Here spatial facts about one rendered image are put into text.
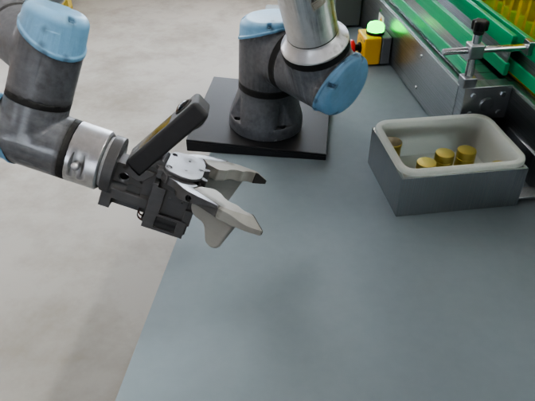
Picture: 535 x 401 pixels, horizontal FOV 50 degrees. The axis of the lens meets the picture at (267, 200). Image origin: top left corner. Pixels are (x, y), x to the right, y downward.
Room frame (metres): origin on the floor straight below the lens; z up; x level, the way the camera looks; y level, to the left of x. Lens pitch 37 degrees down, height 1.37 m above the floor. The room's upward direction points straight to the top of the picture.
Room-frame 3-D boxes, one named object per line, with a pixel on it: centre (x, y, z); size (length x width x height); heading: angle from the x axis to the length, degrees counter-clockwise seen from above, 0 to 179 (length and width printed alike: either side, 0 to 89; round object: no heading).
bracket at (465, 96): (1.00, -0.41, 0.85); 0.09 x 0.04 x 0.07; 98
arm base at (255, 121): (1.05, 0.00, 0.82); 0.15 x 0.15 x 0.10
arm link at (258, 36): (1.04, -0.01, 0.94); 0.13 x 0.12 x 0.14; 42
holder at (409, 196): (0.87, -0.34, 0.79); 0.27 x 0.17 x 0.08; 98
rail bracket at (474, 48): (0.99, -0.40, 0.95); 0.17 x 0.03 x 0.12; 98
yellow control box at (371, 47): (1.41, -0.27, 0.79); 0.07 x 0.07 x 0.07; 8
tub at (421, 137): (0.87, -0.32, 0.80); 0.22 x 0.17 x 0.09; 98
